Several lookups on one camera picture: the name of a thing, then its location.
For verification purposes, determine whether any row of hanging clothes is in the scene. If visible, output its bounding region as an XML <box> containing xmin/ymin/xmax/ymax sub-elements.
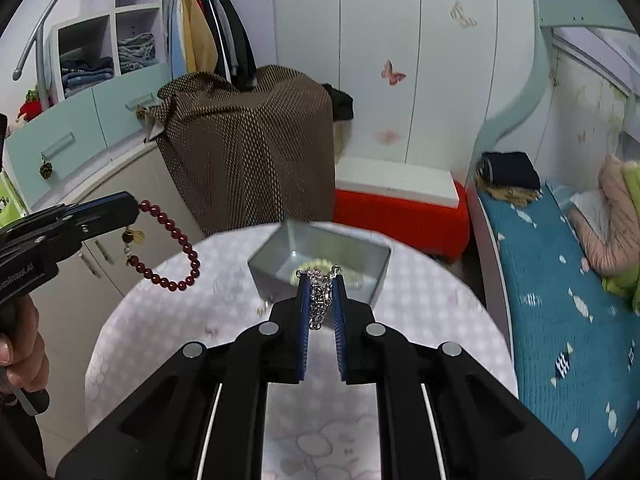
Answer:
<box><xmin>163</xmin><ymin>0</ymin><xmax>258</xmax><ymax>92</ymax></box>

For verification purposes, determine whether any white pillow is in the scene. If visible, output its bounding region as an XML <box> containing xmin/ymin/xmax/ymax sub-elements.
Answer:
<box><xmin>570</xmin><ymin>191</ymin><xmax>609</xmax><ymax>231</ymax></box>

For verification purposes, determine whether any folded striped clothes stack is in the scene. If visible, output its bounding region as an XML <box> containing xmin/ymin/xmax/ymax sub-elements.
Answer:
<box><xmin>118</xmin><ymin>33</ymin><xmax>157</xmax><ymax>75</ymax></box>

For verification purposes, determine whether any brown dotted cloth cover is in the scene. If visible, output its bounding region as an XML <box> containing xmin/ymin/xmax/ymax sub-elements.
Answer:
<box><xmin>148</xmin><ymin>65</ymin><xmax>335</xmax><ymax>237</ymax></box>

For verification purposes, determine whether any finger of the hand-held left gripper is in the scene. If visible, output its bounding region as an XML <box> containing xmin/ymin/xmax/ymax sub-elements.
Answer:
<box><xmin>0</xmin><ymin>191</ymin><xmax>141</xmax><ymax>262</ymax></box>

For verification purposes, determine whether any folded blue jeans stack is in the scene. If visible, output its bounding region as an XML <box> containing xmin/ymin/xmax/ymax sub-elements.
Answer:
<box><xmin>60</xmin><ymin>56</ymin><xmax>115</xmax><ymax>96</ymax></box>

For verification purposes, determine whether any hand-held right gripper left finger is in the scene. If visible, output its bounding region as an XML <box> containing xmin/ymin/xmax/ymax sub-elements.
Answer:
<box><xmin>56</xmin><ymin>274</ymin><xmax>312</xmax><ymax>480</ymax></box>

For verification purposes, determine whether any white wardrobe with butterfly stickers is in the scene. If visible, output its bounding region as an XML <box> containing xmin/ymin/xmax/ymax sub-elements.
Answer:
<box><xmin>272</xmin><ymin>0</ymin><xmax>547</xmax><ymax>177</ymax></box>

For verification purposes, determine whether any person's left hand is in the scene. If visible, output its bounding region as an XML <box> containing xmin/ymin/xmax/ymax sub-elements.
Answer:
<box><xmin>0</xmin><ymin>294</ymin><xmax>50</xmax><ymax>407</ymax></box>

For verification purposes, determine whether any silver chain bracelet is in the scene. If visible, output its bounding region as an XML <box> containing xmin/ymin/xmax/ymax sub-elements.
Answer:
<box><xmin>296</xmin><ymin>266</ymin><xmax>343</xmax><ymax>331</ymax></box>

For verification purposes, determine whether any green box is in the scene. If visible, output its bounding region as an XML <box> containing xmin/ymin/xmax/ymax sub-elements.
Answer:
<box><xmin>0</xmin><ymin>169</ymin><xmax>25</xmax><ymax>231</ymax></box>

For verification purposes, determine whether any black garment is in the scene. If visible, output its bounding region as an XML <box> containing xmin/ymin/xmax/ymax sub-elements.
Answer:
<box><xmin>322</xmin><ymin>83</ymin><xmax>355</xmax><ymax>122</ymax></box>

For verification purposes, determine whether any round table with patterned cloth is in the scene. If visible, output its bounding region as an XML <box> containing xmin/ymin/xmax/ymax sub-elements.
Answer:
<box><xmin>84</xmin><ymin>220</ymin><xmax>519</xmax><ymax>480</ymax></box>

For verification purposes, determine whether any light green bed frame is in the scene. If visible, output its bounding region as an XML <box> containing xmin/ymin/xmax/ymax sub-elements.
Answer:
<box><xmin>465</xmin><ymin>0</ymin><xmax>636</xmax><ymax>196</ymax></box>

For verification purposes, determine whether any green blanket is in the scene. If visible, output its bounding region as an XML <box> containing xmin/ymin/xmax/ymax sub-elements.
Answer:
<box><xmin>602</xmin><ymin>160</ymin><xmax>640</xmax><ymax>317</ymax></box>

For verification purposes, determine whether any white cubby shelf unit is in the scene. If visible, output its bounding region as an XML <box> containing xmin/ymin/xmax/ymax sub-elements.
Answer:
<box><xmin>48</xmin><ymin>0</ymin><xmax>231</xmax><ymax>107</ymax></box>

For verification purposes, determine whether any pink quilt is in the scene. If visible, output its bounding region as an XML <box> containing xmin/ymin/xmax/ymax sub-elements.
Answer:
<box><xmin>569</xmin><ymin>155</ymin><xmax>632</xmax><ymax>277</ymax></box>

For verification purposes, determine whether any blue patterned bed mattress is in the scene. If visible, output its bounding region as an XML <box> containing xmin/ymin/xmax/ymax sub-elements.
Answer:
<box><xmin>479</xmin><ymin>180</ymin><xmax>640</xmax><ymax>476</ymax></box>

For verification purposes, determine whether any red storage box white lid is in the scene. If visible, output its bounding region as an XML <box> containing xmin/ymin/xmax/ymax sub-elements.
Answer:
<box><xmin>332</xmin><ymin>156</ymin><xmax>471</xmax><ymax>262</ymax></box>

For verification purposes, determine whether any grey metal box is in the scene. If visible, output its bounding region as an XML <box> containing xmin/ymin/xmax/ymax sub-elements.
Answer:
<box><xmin>248</xmin><ymin>220</ymin><xmax>392</xmax><ymax>332</ymax></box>

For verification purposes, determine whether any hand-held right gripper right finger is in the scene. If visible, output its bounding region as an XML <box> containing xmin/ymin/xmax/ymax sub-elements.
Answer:
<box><xmin>331</xmin><ymin>274</ymin><xmax>586</xmax><ymax>480</ymax></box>

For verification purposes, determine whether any light green drawer cabinet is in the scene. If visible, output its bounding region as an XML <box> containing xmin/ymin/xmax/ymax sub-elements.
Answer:
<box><xmin>6</xmin><ymin>63</ymin><xmax>173</xmax><ymax>211</ymax></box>

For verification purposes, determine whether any red plush toy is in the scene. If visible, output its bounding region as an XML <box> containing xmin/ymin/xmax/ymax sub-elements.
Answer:
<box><xmin>16</xmin><ymin>89</ymin><xmax>43</xmax><ymax>124</ymax></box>

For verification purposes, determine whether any dark red bead bracelet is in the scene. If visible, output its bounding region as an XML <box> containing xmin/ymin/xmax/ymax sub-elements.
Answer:
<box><xmin>122</xmin><ymin>200</ymin><xmax>202</xmax><ymax>292</ymax></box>

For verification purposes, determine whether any grey curved metal rail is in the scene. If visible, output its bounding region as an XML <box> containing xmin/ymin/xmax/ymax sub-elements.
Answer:
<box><xmin>12</xmin><ymin>0</ymin><xmax>136</xmax><ymax>81</ymax></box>

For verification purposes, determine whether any folded dark clothes pile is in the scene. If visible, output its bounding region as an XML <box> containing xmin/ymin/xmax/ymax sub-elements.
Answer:
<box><xmin>475</xmin><ymin>151</ymin><xmax>543</xmax><ymax>207</ymax></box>

